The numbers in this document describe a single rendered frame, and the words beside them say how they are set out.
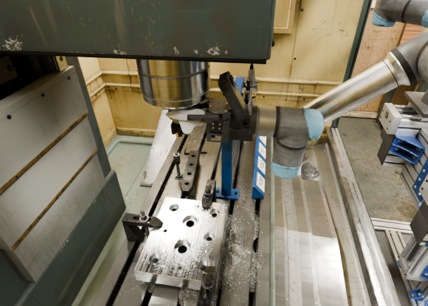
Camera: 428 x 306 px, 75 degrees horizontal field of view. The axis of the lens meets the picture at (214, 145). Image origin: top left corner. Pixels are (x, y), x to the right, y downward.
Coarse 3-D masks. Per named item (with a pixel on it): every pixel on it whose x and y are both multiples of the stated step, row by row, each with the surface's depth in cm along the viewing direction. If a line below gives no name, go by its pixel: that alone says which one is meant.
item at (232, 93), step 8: (224, 80) 60; (232, 80) 61; (224, 88) 61; (232, 88) 61; (232, 96) 62; (240, 96) 65; (232, 104) 63; (240, 104) 63; (240, 112) 64; (240, 120) 66
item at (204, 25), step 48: (0, 0) 47; (48, 0) 46; (96, 0) 45; (144, 0) 43; (192, 0) 42; (240, 0) 41; (0, 48) 53; (48, 48) 51; (96, 48) 49; (144, 48) 48; (192, 48) 46; (240, 48) 45
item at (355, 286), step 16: (320, 144) 182; (320, 160) 170; (320, 176) 159; (336, 192) 146; (336, 208) 138; (336, 224) 131; (352, 240) 121; (352, 256) 116; (352, 272) 111; (352, 288) 106; (352, 304) 102; (368, 304) 100
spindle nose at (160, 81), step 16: (144, 64) 55; (160, 64) 54; (176, 64) 54; (192, 64) 55; (208, 64) 60; (144, 80) 58; (160, 80) 56; (176, 80) 56; (192, 80) 57; (208, 80) 61; (144, 96) 62; (160, 96) 58; (176, 96) 58; (192, 96) 59
